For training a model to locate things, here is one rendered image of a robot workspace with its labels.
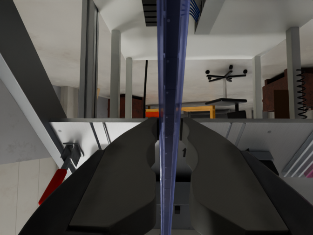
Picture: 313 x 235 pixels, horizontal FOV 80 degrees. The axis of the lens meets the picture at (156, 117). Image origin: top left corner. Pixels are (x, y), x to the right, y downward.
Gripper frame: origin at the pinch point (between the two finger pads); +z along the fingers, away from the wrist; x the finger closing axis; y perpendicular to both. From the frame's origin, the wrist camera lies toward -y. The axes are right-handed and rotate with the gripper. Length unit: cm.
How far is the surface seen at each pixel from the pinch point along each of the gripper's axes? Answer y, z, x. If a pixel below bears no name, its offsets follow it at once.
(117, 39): 0, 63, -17
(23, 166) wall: 241, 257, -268
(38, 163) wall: 254, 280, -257
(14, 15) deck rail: -6.8, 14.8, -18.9
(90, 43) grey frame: 0, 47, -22
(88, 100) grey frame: 14.3, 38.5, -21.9
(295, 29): -2, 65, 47
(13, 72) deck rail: -0.5, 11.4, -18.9
